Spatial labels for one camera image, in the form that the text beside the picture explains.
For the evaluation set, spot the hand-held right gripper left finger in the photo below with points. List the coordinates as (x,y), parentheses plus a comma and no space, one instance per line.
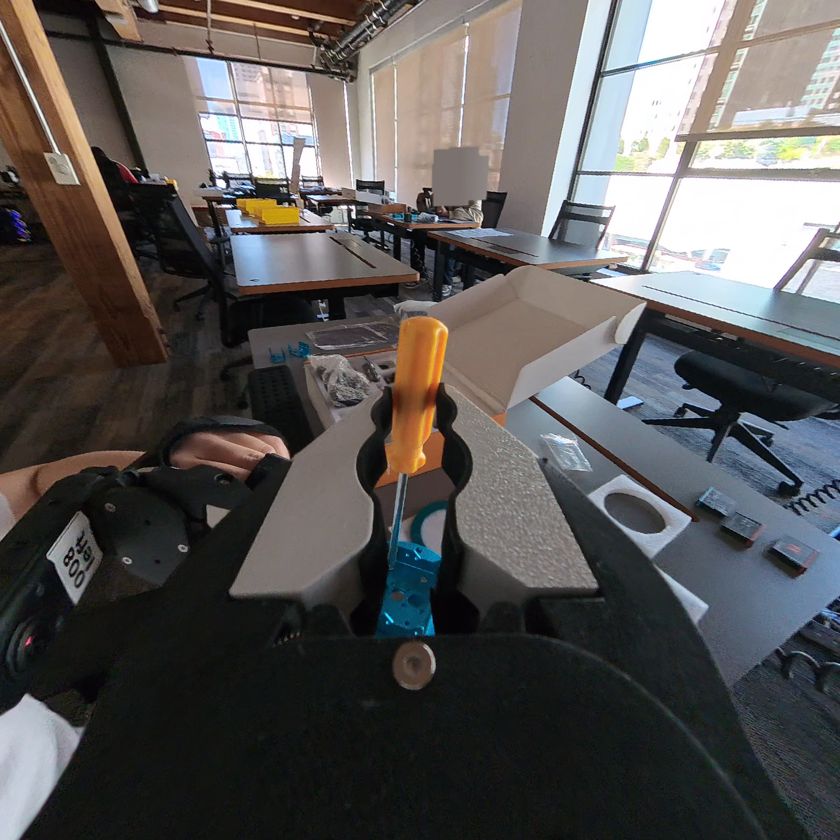
(308,525)

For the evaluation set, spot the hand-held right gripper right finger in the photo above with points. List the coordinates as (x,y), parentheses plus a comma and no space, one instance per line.
(518,525)

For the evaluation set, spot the blue metal plate with brackets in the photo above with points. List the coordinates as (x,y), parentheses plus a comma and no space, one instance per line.
(407,604)

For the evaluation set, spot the person's left forearm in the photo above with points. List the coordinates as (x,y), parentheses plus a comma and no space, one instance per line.
(39,476)

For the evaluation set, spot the grey desk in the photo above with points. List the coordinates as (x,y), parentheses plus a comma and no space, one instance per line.
(722,590)

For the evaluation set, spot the dark desk with orange edge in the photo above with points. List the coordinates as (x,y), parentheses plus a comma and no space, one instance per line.
(308,262)
(289,228)
(722,305)
(525,246)

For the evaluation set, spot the person's left hand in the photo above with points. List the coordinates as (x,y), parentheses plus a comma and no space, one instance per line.
(223,453)

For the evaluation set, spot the small clear plastic bag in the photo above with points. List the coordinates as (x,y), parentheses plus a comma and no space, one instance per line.
(564,453)

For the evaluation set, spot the black perforated foam block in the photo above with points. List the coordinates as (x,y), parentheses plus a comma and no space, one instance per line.
(275,400)

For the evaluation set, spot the clear bag of screws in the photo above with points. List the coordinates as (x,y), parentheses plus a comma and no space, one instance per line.
(341,380)

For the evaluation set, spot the white foam block with hole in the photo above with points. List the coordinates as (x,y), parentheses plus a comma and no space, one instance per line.
(678,522)

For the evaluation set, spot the flat bag of black parts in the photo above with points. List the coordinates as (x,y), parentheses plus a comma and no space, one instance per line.
(348,334)

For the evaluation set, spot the open orange cardboard box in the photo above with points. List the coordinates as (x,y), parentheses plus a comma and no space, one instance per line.
(525,328)

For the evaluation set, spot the black office chair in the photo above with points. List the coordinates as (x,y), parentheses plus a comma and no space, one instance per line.
(741,384)
(187,243)

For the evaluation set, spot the person's white shirt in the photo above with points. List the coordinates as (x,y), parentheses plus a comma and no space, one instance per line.
(33,768)

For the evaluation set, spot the white paper sheet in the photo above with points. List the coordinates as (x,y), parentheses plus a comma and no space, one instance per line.
(472,232)

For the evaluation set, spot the black mesh chair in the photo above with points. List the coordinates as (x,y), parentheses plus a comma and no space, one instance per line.
(581,223)

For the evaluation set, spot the row of yellow bins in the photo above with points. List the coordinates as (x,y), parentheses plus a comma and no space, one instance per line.
(269,210)

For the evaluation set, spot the large glass window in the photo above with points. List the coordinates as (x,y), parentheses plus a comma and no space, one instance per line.
(262,138)
(722,216)

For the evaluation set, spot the beige roller window shade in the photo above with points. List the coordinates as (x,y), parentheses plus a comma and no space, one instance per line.
(433,118)

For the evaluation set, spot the small blue metal bracket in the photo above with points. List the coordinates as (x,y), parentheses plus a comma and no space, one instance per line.
(277,355)
(298,349)

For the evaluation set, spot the wooden post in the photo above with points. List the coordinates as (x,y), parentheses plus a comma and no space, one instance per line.
(72,262)

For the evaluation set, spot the silver ceiling air duct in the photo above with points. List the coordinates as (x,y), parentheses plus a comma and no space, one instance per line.
(358,33)

